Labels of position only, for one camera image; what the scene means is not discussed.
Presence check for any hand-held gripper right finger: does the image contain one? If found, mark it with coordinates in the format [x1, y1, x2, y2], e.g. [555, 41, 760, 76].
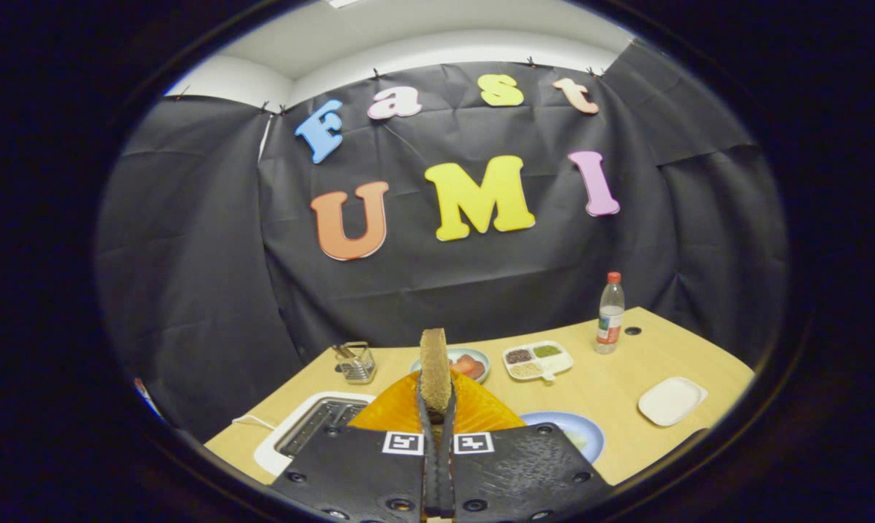
[437, 370, 616, 523]

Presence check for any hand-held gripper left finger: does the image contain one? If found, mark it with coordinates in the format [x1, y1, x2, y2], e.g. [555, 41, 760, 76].
[270, 370, 438, 523]

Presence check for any brown bread slice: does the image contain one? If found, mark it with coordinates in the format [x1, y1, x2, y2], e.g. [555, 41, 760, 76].
[419, 328, 453, 415]

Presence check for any blue plate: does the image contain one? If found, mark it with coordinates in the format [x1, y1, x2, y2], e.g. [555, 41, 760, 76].
[519, 411, 605, 464]

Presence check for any white toaster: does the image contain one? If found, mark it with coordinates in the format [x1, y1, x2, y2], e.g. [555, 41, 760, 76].
[254, 392, 376, 477]

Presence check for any white divided seasoning tray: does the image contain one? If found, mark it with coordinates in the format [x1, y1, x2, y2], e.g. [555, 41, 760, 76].
[502, 341, 574, 383]

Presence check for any pale green plate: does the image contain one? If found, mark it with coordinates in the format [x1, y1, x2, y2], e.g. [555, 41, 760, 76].
[409, 347, 491, 384]

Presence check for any white square plate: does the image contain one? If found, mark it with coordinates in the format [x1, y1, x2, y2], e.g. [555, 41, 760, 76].
[638, 376, 709, 427]

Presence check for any clear water bottle red cap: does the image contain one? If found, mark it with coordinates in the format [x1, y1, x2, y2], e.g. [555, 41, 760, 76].
[595, 272, 625, 355]

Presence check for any white and red object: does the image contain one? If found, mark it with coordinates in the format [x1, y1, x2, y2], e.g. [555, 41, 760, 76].
[136, 378, 162, 416]

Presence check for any black backdrop cloth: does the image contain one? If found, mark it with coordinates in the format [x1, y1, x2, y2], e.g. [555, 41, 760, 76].
[94, 40, 791, 444]

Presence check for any metal wire basket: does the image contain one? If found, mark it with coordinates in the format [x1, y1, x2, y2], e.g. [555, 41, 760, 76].
[332, 341, 377, 385]

